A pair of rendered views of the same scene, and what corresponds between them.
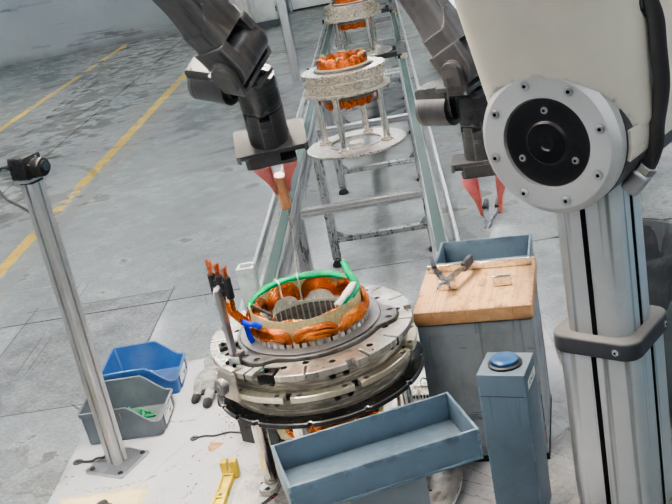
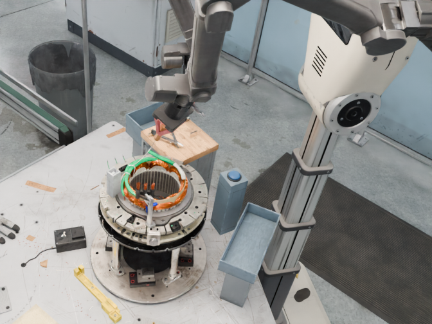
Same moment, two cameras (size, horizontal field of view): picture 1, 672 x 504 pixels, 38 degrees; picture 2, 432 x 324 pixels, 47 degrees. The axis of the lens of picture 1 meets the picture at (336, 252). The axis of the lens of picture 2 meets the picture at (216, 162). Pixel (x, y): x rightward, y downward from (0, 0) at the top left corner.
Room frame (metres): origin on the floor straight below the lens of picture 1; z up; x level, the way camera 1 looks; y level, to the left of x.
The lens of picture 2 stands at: (0.80, 0.92, 2.17)
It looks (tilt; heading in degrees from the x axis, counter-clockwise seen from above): 42 degrees down; 295
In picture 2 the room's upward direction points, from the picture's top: 11 degrees clockwise
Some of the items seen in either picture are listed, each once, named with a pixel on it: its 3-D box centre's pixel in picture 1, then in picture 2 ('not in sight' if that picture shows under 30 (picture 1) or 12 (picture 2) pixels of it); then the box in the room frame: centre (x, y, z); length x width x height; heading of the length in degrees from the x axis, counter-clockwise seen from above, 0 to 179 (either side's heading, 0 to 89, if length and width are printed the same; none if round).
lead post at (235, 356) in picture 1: (228, 325); (151, 211); (1.32, 0.18, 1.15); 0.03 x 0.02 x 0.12; 161
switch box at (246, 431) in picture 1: (268, 424); (70, 238); (1.63, 0.19, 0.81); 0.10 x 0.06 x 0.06; 51
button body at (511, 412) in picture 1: (515, 437); (228, 202); (1.26, -0.21, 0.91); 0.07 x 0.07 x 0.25; 64
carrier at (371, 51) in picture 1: (355, 28); not in sight; (5.78, -0.37, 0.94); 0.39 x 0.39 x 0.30
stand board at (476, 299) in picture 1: (477, 289); (179, 140); (1.50, -0.22, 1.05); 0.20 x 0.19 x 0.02; 164
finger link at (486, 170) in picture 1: (488, 186); not in sight; (1.50, -0.26, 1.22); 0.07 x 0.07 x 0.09; 75
